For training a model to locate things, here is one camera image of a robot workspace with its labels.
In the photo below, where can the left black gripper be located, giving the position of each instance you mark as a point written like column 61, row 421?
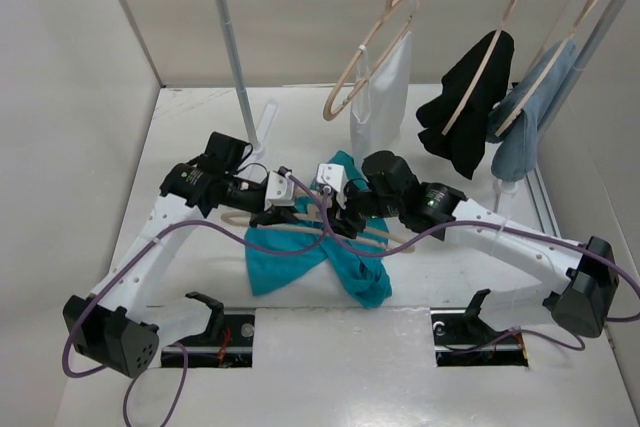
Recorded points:
column 275, row 215

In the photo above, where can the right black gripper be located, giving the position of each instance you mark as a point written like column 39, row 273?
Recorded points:
column 344, row 221

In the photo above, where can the teal t shirt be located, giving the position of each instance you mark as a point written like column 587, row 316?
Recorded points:
column 364, row 279

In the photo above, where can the beige plastic hanger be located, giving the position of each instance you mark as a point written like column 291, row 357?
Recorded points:
column 312, row 224

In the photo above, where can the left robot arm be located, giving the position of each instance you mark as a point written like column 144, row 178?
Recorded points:
column 115, row 325

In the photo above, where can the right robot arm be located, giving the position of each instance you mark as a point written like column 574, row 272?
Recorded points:
column 576, row 282

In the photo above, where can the black t shirt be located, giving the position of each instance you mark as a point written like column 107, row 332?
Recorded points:
column 464, row 144

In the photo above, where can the light blue denim shirt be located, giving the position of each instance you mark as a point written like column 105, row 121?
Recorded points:
column 516, row 155

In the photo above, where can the beige hanger with white shirt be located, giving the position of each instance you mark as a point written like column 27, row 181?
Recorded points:
column 387, row 31

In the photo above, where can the beige hanger with black shirt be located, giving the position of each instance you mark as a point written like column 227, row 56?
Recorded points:
column 481, row 67

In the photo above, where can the beige hanger with blue shirt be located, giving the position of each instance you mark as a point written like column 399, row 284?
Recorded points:
column 588, row 6

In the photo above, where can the white tank top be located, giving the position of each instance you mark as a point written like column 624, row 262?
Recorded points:
column 378, row 108

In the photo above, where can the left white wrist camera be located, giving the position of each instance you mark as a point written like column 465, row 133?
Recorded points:
column 280, row 191

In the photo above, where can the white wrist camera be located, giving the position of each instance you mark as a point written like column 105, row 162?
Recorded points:
column 280, row 191
column 335, row 177

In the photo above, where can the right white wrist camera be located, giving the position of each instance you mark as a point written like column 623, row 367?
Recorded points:
column 335, row 177

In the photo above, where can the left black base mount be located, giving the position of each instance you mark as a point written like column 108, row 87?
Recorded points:
column 227, row 341

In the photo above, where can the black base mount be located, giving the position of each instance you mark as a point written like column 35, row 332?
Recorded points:
column 462, row 339
column 227, row 341

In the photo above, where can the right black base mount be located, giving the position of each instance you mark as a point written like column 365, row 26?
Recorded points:
column 462, row 339

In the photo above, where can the aluminium side rail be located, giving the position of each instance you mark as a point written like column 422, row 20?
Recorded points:
column 541, row 203

